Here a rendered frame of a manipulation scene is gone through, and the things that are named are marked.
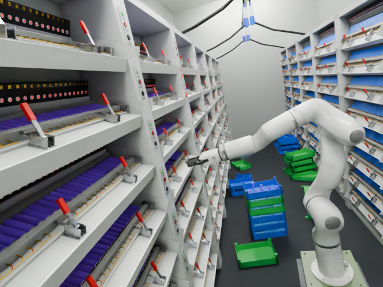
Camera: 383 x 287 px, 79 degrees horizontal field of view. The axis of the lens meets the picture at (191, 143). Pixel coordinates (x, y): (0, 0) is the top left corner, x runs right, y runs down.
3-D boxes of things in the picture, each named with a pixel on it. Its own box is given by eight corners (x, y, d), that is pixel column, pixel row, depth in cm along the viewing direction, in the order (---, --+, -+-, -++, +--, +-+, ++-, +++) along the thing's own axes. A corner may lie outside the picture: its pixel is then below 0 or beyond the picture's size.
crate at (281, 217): (278, 207, 219) (278, 200, 217) (286, 219, 199) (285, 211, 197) (247, 212, 222) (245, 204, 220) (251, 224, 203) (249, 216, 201)
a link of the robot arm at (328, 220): (333, 230, 121) (326, 189, 116) (353, 256, 103) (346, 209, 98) (309, 234, 123) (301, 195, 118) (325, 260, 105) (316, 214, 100)
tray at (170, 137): (190, 134, 157) (192, 114, 153) (162, 167, 100) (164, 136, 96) (161, 128, 160) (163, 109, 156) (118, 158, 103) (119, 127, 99)
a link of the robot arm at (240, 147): (226, 145, 117) (222, 141, 108) (252, 137, 113) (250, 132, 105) (231, 161, 114) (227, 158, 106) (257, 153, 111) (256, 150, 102)
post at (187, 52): (226, 213, 257) (193, 41, 215) (225, 218, 248) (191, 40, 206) (208, 214, 262) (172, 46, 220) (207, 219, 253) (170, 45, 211)
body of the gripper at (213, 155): (224, 163, 108) (202, 169, 111) (225, 156, 117) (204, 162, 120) (219, 148, 106) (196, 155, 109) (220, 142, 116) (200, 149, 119)
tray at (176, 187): (196, 162, 162) (198, 148, 159) (172, 208, 104) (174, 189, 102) (168, 156, 165) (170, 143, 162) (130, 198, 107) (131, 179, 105)
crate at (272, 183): (276, 184, 213) (274, 176, 211) (282, 194, 194) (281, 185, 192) (243, 189, 217) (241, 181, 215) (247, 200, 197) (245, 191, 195)
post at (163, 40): (221, 260, 191) (172, 25, 149) (221, 269, 182) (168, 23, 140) (198, 261, 196) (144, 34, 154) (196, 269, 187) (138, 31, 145)
